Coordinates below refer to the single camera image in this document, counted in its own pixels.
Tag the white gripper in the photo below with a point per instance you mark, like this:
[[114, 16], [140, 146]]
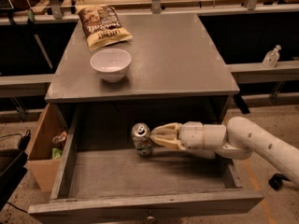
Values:
[[192, 135]]

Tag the silver 7up soda can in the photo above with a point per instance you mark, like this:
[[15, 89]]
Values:
[[141, 138]]

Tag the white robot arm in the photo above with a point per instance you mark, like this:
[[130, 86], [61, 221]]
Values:
[[237, 140]]

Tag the grey open top drawer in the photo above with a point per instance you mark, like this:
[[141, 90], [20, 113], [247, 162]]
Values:
[[101, 178]]

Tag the grey wooden cabinet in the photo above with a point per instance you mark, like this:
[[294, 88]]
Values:
[[172, 57]]

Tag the white ceramic bowl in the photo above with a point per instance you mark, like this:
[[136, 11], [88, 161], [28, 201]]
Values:
[[111, 65]]

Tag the crumpled snack wrapper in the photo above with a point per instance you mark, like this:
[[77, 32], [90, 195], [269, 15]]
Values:
[[59, 140]]

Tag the green wrapper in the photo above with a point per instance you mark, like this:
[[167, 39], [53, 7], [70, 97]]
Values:
[[56, 153]]

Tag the cardboard box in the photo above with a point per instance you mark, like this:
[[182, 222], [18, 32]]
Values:
[[42, 166]]

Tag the clear sanitizer pump bottle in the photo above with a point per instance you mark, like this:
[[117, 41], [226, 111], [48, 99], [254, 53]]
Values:
[[271, 58]]

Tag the brown chip bag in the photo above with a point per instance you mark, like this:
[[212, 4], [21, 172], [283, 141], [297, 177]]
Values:
[[102, 26]]

